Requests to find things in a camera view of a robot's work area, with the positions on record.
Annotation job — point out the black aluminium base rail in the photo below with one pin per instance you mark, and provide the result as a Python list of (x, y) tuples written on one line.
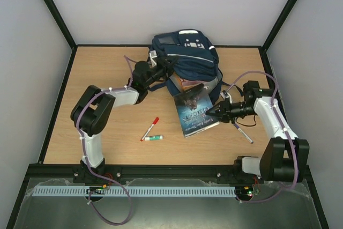
[(221, 174)]

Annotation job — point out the red marker pen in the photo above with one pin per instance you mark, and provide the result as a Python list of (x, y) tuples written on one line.
[(149, 129)]

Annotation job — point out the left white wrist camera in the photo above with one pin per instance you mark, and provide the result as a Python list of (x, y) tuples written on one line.
[(153, 56)]

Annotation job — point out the black frame post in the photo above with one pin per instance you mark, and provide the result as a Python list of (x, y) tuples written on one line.
[(60, 22), (278, 24)]

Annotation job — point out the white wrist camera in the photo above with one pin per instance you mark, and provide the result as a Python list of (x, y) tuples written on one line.
[(153, 56), (225, 95)]

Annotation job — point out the orange treehouse book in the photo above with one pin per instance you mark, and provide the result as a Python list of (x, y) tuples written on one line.
[(178, 83)]

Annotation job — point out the navy blue student backpack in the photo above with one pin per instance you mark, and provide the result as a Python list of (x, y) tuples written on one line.
[(194, 57)]

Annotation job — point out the dark Wuthering Heights book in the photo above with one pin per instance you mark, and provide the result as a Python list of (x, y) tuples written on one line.
[(191, 106)]

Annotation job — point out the black frame post right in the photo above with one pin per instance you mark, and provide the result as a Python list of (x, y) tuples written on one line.
[(278, 24)]

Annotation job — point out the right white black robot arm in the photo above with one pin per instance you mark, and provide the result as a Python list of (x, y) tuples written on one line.
[(285, 157)]

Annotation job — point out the purple capped marker pen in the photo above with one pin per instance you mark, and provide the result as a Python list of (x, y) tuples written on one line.
[(243, 133)]

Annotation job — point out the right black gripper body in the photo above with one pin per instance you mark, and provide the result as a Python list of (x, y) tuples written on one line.
[(225, 110)]

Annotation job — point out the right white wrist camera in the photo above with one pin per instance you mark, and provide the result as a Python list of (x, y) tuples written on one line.
[(225, 95)]

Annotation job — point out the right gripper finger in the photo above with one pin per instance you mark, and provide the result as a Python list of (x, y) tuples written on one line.
[(217, 117), (216, 109)]

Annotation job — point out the light blue slotted cable duct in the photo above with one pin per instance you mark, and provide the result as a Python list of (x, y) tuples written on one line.
[(135, 191)]

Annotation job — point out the green white glue stick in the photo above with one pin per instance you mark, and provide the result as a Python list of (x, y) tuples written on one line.
[(153, 138)]

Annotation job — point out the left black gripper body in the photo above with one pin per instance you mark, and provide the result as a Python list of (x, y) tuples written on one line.
[(162, 70)]

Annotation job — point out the black frame post left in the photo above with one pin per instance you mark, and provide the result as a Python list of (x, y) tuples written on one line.
[(60, 22)]

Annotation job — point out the pink purple paperback book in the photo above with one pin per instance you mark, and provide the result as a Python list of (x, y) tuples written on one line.
[(189, 83)]

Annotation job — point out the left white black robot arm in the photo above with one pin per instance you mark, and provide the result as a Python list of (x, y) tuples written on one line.
[(92, 111)]

